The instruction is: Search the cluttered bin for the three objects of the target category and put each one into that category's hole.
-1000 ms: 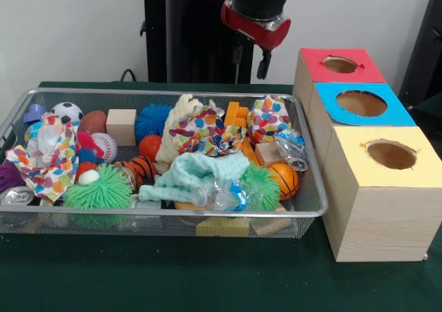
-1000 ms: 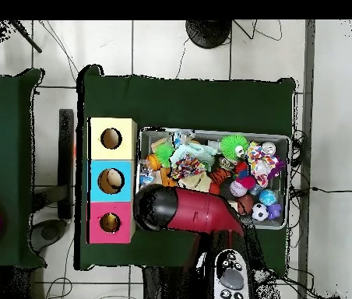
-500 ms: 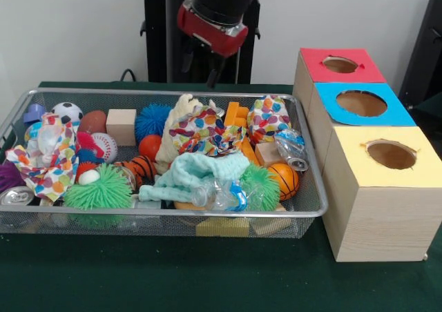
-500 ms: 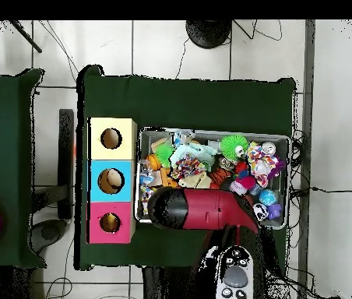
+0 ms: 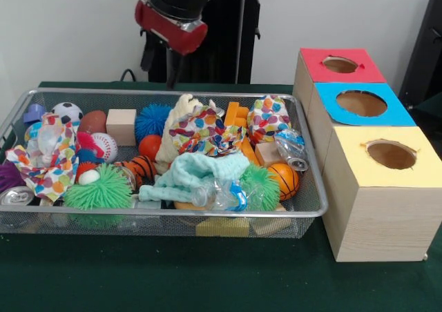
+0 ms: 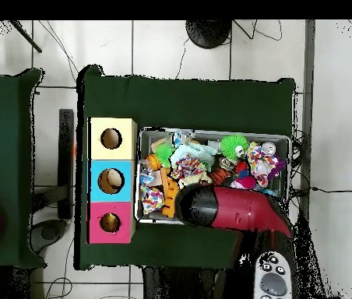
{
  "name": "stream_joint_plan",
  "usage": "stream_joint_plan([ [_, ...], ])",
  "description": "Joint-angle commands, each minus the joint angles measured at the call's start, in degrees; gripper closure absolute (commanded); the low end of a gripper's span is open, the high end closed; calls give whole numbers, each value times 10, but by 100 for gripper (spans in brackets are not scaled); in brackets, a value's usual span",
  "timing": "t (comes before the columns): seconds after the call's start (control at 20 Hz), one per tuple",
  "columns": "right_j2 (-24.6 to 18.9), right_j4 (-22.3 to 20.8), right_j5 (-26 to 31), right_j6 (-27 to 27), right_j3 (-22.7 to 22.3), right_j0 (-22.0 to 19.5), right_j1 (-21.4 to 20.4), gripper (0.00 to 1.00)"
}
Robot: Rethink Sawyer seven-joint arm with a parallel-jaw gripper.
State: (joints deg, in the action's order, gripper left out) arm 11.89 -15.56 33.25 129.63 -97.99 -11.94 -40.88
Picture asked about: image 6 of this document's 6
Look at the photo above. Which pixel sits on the green spiky ball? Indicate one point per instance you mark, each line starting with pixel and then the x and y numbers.
pixel 164 156

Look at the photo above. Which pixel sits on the light teal waffle cloth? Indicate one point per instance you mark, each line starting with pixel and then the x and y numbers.
pixel 191 151

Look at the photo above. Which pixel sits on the polka dot cloth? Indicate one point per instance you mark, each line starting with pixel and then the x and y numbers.
pixel 153 199

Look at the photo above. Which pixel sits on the heart print cloth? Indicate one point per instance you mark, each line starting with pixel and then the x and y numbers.
pixel 263 163

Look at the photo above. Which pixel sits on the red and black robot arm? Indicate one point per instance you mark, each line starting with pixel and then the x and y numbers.
pixel 244 212

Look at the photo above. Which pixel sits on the wooden box with three holes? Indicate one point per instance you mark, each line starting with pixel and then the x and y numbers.
pixel 98 187

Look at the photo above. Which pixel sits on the white colourful print cloth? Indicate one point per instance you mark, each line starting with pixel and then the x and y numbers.
pixel 190 168

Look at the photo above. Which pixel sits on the orange mini basketball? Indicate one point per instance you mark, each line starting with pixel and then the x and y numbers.
pixel 153 162

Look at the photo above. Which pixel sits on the orange toy block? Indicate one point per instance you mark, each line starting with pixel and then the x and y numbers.
pixel 170 196

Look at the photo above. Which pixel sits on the green fuzzy monster toy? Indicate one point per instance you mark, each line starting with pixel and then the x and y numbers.
pixel 232 146

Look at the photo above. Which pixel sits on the black panel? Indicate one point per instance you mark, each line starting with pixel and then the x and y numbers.
pixel 66 162

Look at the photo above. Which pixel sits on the black round base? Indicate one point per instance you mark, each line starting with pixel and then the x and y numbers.
pixel 209 31

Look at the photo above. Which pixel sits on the dark green side tablecloth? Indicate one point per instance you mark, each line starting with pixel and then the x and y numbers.
pixel 8 124

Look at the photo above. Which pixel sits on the black rod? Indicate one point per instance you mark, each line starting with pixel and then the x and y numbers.
pixel 25 36

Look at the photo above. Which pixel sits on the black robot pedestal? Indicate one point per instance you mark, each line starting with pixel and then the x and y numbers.
pixel 182 286

